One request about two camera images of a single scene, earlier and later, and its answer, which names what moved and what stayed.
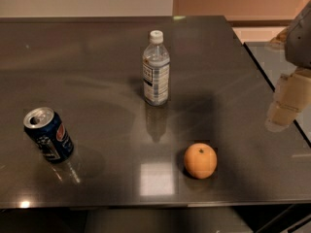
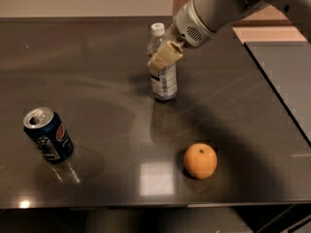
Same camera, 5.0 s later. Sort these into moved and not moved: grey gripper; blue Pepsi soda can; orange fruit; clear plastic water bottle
Moved: grey gripper; clear plastic water bottle
Not moved: blue Pepsi soda can; orange fruit
